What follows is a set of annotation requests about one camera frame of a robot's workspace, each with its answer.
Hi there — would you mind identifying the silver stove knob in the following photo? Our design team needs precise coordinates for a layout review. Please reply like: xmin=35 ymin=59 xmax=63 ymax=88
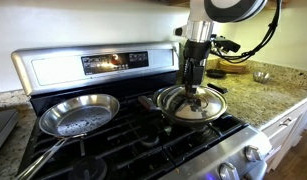
xmin=218 ymin=162 xmax=241 ymax=180
xmin=244 ymin=144 xmax=264 ymax=163

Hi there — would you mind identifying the stainless steel gas range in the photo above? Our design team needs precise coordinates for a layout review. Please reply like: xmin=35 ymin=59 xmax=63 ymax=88
xmin=11 ymin=41 xmax=273 ymax=180

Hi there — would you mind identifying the small black cast iron skillet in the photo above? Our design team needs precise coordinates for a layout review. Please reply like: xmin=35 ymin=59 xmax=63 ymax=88
xmin=206 ymin=68 xmax=228 ymax=80

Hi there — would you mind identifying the stainless steel frying pan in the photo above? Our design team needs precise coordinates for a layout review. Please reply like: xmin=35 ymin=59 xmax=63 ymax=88
xmin=14 ymin=93 xmax=121 ymax=180

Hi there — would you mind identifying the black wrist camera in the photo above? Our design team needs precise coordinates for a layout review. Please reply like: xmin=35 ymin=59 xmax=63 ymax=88
xmin=211 ymin=34 xmax=243 ymax=54

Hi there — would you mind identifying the black cable bundle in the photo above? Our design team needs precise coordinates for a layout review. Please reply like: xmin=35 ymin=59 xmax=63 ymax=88
xmin=211 ymin=0 xmax=284 ymax=65

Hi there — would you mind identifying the kitchen base cabinet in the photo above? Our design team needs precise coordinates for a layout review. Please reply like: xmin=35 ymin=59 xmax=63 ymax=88
xmin=261 ymin=98 xmax=307 ymax=173

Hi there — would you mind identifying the black flat countertop appliance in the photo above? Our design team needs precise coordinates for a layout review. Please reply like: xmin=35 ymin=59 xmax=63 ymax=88
xmin=0 ymin=109 xmax=19 ymax=158

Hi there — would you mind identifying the metal drawer handle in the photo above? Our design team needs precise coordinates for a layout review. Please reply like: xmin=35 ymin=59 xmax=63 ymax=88
xmin=278 ymin=117 xmax=293 ymax=127

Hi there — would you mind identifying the small metal bowl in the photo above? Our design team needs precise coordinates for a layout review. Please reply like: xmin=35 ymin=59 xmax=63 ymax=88
xmin=252 ymin=70 xmax=273 ymax=84

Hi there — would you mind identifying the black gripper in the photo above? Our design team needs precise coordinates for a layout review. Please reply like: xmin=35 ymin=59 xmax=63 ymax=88
xmin=182 ymin=41 xmax=212 ymax=97

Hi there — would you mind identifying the black wok with wooden handle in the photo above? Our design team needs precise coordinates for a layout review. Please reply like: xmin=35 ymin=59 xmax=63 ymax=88
xmin=137 ymin=83 xmax=229 ymax=130

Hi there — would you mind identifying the silver lid with brown knob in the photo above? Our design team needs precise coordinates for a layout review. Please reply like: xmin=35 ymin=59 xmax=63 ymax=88
xmin=155 ymin=84 xmax=229 ymax=123

